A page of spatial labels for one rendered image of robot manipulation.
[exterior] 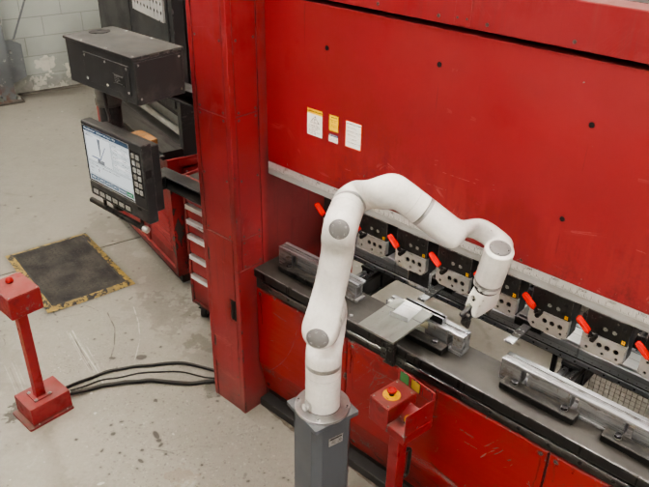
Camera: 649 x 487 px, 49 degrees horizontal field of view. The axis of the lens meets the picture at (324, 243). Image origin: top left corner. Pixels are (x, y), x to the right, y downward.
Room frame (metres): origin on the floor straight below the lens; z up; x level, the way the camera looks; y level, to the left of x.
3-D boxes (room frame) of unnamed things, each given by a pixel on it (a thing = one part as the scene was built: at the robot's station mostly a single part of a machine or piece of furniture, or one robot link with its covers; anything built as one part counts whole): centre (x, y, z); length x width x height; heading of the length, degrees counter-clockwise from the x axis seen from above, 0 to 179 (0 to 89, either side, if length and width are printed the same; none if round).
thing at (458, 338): (2.42, -0.43, 0.92); 0.39 x 0.06 x 0.10; 48
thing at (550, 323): (2.07, -0.82, 1.26); 0.15 x 0.09 x 0.17; 48
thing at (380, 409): (2.11, -0.31, 0.75); 0.20 x 0.16 x 0.18; 40
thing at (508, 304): (2.20, -0.67, 1.26); 0.15 x 0.09 x 0.17; 48
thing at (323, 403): (1.83, 0.00, 1.09); 0.19 x 0.19 x 0.18
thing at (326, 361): (1.86, -0.01, 1.30); 0.19 x 0.12 x 0.24; 169
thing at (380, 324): (2.34, -0.29, 1.00); 0.26 x 0.18 x 0.01; 138
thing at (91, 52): (2.94, 0.86, 1.53); 0.51 x 0.25 x 0.85; 49
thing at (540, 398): (2.01, -0.80, 0.89); 0.30 x 0.05 x 0.03; 48
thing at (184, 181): (3.12, 0.75, 1.18); 0.40 x 0.24 x 0.07; 48
